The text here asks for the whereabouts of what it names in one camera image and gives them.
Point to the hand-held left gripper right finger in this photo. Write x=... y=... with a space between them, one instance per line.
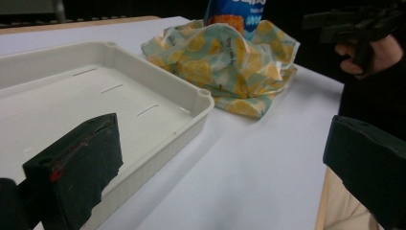
x=373 y=163

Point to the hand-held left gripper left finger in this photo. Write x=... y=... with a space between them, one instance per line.
x=79 y=169

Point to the blue snack bag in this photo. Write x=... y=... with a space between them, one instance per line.
x=239 y=14

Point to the yellow patterned snack bag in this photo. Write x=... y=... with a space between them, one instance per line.
x=220 y=64

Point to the white plastic tray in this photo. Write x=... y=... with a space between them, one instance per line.
x=79 y=105

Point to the grey metal stand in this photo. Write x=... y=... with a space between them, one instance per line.
x=59 y=9

